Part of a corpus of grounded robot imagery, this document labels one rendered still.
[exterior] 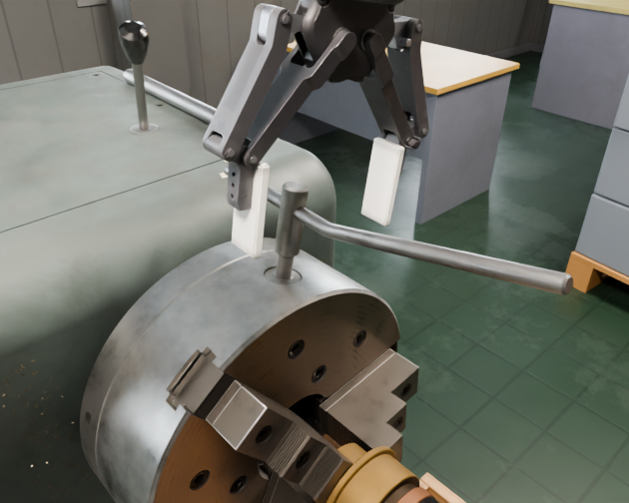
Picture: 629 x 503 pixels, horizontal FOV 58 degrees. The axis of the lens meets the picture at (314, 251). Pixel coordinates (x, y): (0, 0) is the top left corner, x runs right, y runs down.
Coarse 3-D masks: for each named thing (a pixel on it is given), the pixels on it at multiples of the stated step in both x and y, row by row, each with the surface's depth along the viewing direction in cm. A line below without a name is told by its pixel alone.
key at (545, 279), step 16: (272, 192) 49; (304, 208) 47; (304, 224) 47; (320, 224) 45; (336, 240) 44; (352, 240) 42; (368, 240) 41; (384, 240) 40; (400, 240) 39; (416, 256) 38; (432, 256) 37; (448, 256) 36; (464, 256) 35; (480, 256) 35; (480, 272) 34; (496, 272) 34; (512, 272) 33; (528, 272) 32; (544, 272) 32; (560, 272) 31; (544, 288) 32; (560, 288) 31
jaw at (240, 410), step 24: (192, 384) 45; (216, 384) 44; (240, 384) 44; (192, 408) 44; (216, 408) 44; (240, 408) 43; (264, 408) 43; (288, 408) 52; (240, 432) 42; (264, 432) 44; (288, 432) 46; (312, 432) 48; (264, 456) 45; (288, 456) 45; (312, 456) 46; (336, 456) 46; (312, 480) 46; (336, 480) 46
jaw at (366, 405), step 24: (384, 360) 60; (360, 384) 57; (384, 384) 57; (408, 384) 59; (312, 408) 58; (336, 408) 55; (360, 408) 55; (384, 408) 55; (336, 432) 56; (360, 432) 53; (384, 432) 53
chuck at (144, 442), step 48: (192, 288) 50; (240, 288) 49; (288, 288) 49; (336, 288) 50; (144, 336) 48; (192, 336) 46; (240, 336) 45; (288, 336) 48; (336, 336) 53; (384, 336) 59; (144, 384) 46; (288, 384) 50; (336, 384) 56; (144, 432) 45; (192, 432) 44; (144, 480) 44; (192, 480) 47; (240, 480) 52
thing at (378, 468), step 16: (352, 448) 51; (384, 448) 50; (352, 464) 47; (368, 464) 48; (384, 464) 48; (400, 464) 49; (352, 480) 47; (368, 480) 46; (384, 480) 46; (400, 480) 47; (416, 480) 49; (336, 496) 46; (352, 496) 46; (368, 496) 46; (384, 496) 45; (400, 496) 46; (416, 496) 46; (432, 496) 47
